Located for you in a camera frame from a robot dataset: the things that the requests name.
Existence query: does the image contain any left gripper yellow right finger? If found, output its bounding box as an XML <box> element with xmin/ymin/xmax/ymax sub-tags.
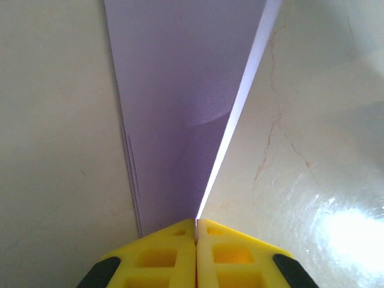
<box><xmin>196</xmin><ymin>218</ymin><xmax>313</xmax><ymax>288</ymax></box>

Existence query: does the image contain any light purple paper sheet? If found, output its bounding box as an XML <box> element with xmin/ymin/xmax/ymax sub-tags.
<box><xmin>103</xmin><ymin>0</ymin><xmax>284</xmax><ymax>238</ymax></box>

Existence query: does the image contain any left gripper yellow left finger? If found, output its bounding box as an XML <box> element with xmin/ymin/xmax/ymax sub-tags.
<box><xmin>76</xmin><ymin>218</ymin><xmax>197</xmax><ymax>288</ymax></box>

